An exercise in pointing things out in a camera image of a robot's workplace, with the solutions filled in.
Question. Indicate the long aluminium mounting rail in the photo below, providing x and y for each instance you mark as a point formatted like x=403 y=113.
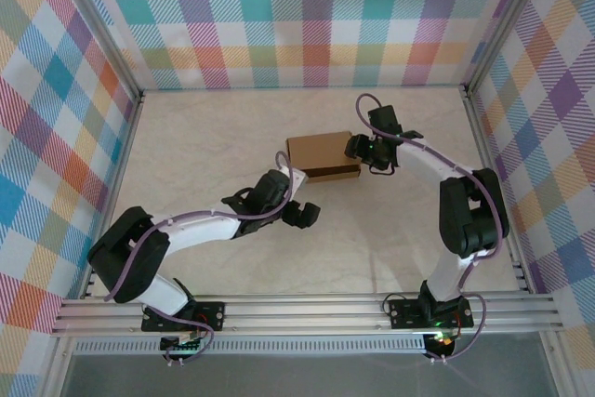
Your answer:
x=302 y=315

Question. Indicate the aluminium frame leg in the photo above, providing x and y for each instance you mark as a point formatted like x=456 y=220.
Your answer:
x=560 y=369
x=56 y=369

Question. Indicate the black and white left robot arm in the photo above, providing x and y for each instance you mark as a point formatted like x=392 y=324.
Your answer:
x=125 y=253

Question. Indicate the brown cardboard box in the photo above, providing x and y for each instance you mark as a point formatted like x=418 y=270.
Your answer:
x=321 y=155

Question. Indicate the aluminium side rail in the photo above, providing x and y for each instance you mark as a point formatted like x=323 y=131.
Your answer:
x=488 y=174
x=123 y=169

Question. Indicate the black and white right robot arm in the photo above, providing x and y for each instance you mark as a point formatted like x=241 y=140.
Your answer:
x=469 y=220

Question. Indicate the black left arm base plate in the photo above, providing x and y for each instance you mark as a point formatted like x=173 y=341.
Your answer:
x=214 y=315

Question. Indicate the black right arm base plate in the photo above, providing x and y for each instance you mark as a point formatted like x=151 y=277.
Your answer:
x=404 y=315

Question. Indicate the aluminium corner post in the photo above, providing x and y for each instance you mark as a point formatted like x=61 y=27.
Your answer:
x=93 y=25
x=506 y=20

